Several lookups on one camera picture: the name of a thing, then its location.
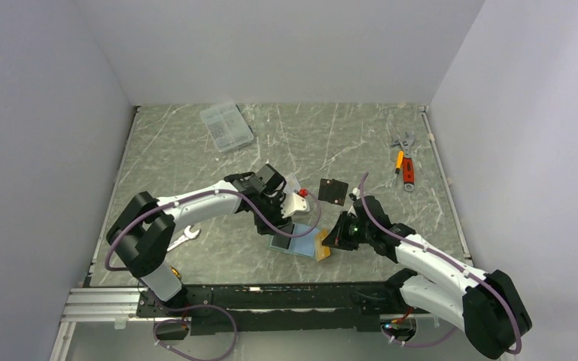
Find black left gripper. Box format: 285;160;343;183
254;193;292;235

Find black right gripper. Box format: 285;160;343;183
322;211;373;250

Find green card holder wallet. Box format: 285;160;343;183
267;228;320;260

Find black credit card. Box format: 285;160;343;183
270;235;292;250
318;178;348;206

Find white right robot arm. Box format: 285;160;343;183
321;196;533;359

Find clear plastic organizer box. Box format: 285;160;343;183
199;103;254;153

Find silver open-end wrench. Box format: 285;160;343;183
167;226;201;252

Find red adjustable wrench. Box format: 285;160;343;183
391;132;415;192

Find orange small screwdriver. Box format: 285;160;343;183
394;150;404;176

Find yellow black screwdriver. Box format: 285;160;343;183
170;267;181;280

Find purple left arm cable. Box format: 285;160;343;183
104;188;323;361

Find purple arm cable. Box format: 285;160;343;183
104;188;323;361
358;172;523;356

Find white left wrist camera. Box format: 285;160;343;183
281;188;310;218

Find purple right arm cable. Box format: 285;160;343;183
358;172;523;356

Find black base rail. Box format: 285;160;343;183
136;281;426;335

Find aluminium frame rail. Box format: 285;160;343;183
50;287;141;361

